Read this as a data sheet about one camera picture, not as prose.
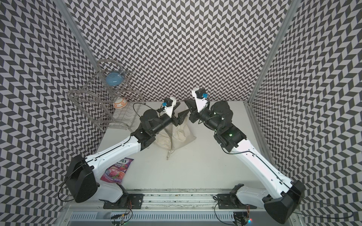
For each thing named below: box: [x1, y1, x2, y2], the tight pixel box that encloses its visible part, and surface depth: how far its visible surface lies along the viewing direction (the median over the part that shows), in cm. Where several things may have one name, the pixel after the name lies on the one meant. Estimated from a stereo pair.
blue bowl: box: [105, 72, 124, 87], surface depth 100 cm
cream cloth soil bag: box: [154, 117, 197, 161], surface depth 90 cm
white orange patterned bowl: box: [113, 96, 128, 110], surface depth 110 cm
